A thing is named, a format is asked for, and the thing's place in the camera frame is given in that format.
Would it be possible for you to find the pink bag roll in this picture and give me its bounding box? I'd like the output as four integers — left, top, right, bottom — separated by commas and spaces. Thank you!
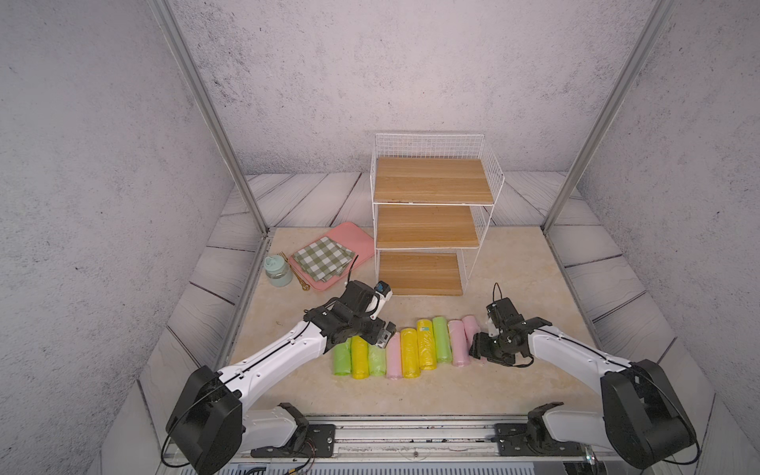
448, 320, 470, 367
462, 315, 481, 348
385, 332, 403, 380

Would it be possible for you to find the light green bag roll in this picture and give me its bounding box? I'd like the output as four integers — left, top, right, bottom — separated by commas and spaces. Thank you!
368, 346, 387, 377

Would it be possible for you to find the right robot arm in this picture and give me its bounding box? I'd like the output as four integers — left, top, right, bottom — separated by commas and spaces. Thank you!
469, 298, 700, 469

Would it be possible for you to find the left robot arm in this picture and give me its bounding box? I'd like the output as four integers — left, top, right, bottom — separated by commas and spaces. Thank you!
166, 280, 396, 474

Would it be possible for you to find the yellow bag roll left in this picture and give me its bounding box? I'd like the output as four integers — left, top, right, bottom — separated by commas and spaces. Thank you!
350, 336, 370, 380

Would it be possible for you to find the bright green bag roll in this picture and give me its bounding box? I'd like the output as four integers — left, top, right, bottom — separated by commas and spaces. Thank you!
332, 340, 352, 376

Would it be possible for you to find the gold fork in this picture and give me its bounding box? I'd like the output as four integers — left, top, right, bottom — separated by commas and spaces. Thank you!
279, 253, 311, 291

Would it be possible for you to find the green checkered cloth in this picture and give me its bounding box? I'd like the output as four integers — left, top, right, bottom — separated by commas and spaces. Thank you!
293, 236, 355, 282

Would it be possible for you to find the green bag roll right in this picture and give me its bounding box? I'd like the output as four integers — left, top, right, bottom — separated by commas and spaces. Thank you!
433, 316, 453, 363

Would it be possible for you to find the yellow bag roll labelled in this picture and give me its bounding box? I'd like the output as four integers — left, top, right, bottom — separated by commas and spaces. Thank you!
417, 319, 437, 370

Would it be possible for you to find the yellow bag roll middle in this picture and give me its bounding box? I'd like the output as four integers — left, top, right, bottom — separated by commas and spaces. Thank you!
400, 328, 422, 379

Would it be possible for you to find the mint green jar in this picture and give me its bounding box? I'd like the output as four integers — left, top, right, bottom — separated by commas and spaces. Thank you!
263, 255, 293, 288

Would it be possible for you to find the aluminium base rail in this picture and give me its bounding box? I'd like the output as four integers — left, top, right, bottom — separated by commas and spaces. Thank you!
185, 405, 615, 474

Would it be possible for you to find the white wire wooden shelf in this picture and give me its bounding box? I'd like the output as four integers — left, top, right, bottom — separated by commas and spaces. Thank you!
370, 132, 505, 297

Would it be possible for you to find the left frame post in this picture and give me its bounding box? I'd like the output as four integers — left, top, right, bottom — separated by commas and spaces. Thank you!
148, 0, 269, 235

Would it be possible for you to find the frame post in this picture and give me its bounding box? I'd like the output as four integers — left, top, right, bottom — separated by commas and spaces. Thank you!
148, 0, 269, 235
541, 0, 677, 237

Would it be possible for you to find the right frame post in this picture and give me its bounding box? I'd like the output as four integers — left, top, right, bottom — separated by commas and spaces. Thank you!
541, 0, 677, 237

